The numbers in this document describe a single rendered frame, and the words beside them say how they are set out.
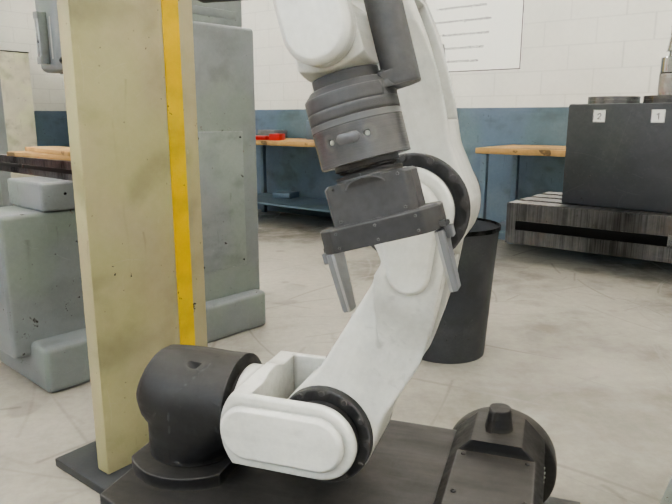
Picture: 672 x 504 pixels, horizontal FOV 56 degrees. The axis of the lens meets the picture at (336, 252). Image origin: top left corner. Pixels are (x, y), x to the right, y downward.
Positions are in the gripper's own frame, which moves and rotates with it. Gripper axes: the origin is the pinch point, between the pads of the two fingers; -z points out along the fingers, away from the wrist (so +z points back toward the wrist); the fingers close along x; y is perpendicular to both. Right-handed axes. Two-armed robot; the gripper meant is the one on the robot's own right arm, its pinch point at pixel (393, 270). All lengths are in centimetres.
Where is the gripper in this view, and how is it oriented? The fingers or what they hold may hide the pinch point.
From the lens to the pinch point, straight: 61.4
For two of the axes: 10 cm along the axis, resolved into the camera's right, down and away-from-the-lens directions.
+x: 9.2, -2.1, -3.3
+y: 3.0, -1.6, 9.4
